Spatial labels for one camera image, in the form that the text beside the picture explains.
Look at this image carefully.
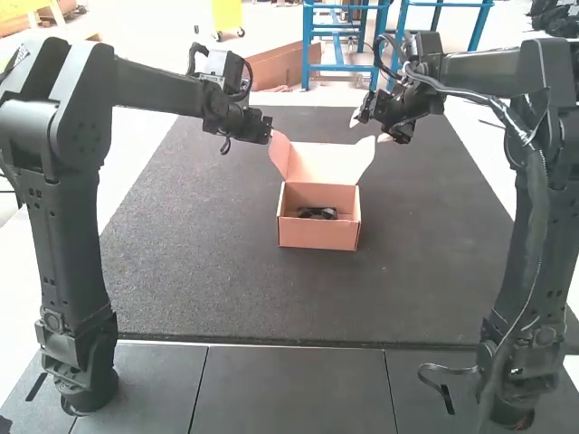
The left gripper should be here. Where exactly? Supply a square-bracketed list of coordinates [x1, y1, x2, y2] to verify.
[228, 102, 275, 146]

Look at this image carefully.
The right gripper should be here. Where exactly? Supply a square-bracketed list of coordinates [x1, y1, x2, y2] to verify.
[348, 84, 448, 146]

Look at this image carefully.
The cardboard box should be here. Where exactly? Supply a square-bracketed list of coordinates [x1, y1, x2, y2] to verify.
[267, 130, 379, 252]

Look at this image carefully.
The brown wooden board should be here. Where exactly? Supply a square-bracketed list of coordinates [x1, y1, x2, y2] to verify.
[243, 39, 323, 93]

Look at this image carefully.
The black square fan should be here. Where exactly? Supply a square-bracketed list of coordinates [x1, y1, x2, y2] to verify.
[295, 204, 338, 222]

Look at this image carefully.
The yellow cart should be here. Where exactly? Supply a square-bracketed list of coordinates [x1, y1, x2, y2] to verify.
[210, 0, 247, 41]

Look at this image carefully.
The black mat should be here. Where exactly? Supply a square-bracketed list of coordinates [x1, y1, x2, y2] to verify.
[99, 104, 519, 350]

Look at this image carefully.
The wooden crate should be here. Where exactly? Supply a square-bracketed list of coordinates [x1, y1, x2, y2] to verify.
[0, 0, 70, 40]

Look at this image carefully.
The dark base panel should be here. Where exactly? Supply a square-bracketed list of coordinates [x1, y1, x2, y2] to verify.
[383, 348, 579, 434]
[191, 344, 400, 434]
[0, 342, 210, 434]

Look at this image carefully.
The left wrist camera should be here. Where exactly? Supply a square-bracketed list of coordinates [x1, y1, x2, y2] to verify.
[201, 48, 249, 92]

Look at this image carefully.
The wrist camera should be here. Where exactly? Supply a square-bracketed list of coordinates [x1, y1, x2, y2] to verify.
[406, 30, 445, 76]
[201, 48, 249, 92]

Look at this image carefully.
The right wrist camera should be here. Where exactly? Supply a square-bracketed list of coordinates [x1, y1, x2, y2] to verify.
[406, 30, 445, 76]

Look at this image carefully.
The blue metal frame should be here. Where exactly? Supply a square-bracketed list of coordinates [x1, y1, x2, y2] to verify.
[396, 0, 493, 53]
[299, 0, 391, 90]

